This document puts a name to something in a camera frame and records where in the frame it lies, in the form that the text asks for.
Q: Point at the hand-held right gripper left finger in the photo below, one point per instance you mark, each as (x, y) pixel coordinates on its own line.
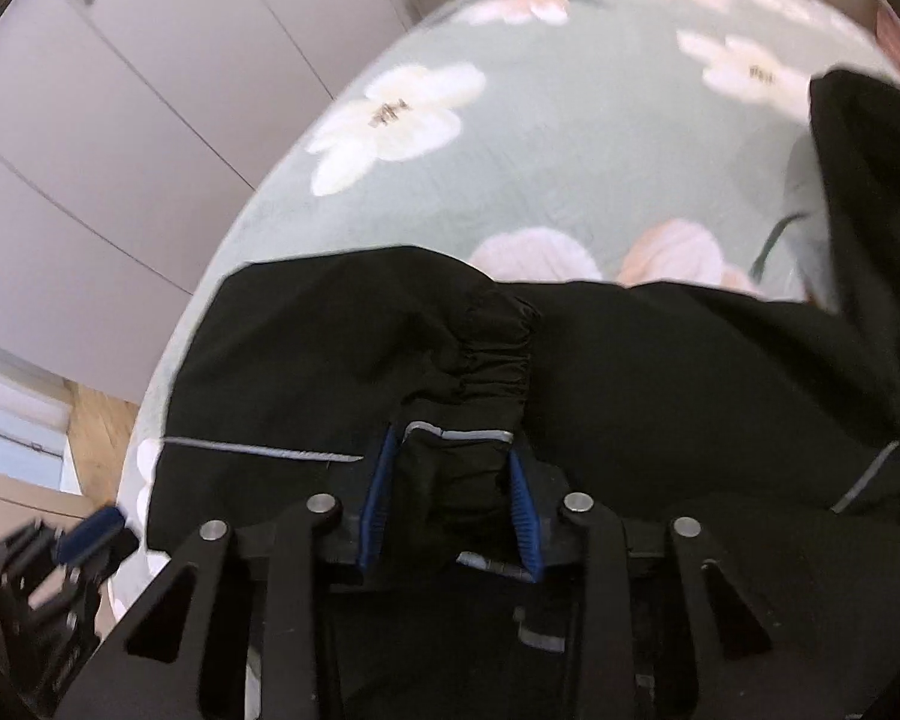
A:
(375, 510)

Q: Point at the white wardrobe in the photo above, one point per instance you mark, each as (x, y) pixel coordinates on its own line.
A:
(120, 127)

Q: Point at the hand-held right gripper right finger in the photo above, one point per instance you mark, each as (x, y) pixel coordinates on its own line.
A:
(526, 521)

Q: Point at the black jacket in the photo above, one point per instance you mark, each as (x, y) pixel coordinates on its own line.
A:
(645, 390)

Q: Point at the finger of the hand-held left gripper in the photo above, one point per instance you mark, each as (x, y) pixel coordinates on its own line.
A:
(90, 532)

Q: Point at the green floral bed sheet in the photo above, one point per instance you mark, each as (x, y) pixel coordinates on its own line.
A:
(570, 127)

